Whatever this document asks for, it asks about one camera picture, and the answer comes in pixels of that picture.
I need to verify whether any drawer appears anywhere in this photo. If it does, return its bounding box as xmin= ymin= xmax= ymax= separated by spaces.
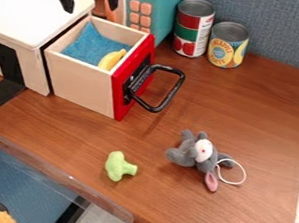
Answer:
xmin=36 ymin=10 xmax=193 ymax=128

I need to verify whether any blue cloth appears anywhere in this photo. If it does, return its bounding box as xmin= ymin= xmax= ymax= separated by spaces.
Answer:
xmin=59 ymin=19 xmax=134 ymax=71

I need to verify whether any toy microwave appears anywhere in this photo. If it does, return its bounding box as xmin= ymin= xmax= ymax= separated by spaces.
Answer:
xmin=112 ymin=0 xmax=184 ymax=49

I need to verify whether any cabinet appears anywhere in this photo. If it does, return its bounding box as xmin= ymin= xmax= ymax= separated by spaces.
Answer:
xmin=0 ymin=0 xmax=97 ymax=127

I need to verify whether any yellow toy banana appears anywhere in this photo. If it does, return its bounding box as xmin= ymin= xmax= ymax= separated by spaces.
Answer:
xmin=96 ymin=46 xmax=130 ymax=74

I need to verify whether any red and green can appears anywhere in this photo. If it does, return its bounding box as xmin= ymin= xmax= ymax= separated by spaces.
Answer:
xmin=169 ymin=0 xmax=218 ymax=61

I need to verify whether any yellow can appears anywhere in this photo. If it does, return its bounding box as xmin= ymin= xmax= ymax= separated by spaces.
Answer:
xmin=204 ymin=19 xmax=253 ymax=72

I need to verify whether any green toy broccoli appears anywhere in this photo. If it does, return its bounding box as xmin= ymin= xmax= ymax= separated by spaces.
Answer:
xmin=101 ymin=149 xmax=141 ymax=185

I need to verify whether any grey plush mouse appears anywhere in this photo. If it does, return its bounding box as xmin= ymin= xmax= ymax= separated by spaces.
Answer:
xmin=162 ymin=127 xmax=253 ymax=197

